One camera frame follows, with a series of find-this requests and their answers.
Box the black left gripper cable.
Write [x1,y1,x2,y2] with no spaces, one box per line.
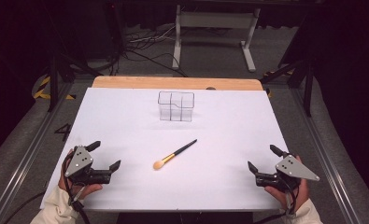
[62,153,92,224]

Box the aluminium floor rail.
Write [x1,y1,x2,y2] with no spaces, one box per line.
[292,88,365,224]
[0,81,75,224]

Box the black tripod stand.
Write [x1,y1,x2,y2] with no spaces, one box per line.
[46,27,104,113]
[259,57,316,119]

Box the clear acrylic organizer box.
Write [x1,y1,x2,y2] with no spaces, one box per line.
[157,91,196,123]

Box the white metal stand frame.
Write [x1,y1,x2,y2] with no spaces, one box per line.
[171,4,262,74]

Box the person's right hand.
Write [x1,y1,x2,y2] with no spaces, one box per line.
[263,155,310,212]

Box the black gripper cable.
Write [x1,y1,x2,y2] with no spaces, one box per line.
[253,181,298,224]
[62,153,92,224]

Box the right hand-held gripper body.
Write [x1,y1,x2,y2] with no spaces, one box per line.
[255,154,320,192]

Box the white table cover sheet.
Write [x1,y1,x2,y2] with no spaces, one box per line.
[39,87,290,213]

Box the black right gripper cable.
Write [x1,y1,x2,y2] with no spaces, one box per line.
[253,181,298,224]

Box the makeup brush black gold handle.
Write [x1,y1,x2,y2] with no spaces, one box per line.
[152,138,198,172]

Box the person's left hand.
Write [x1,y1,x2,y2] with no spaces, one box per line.
[58,148,104,201]

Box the yellow black floor tape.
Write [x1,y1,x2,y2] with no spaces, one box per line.
[32,76,78,101]

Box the bundle of floor cables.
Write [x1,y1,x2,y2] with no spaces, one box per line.
[120,22,190,78]

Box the black floor cable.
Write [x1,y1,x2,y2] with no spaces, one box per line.
[3,189,47,224]

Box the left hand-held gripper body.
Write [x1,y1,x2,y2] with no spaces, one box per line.
[64,145,113,188]

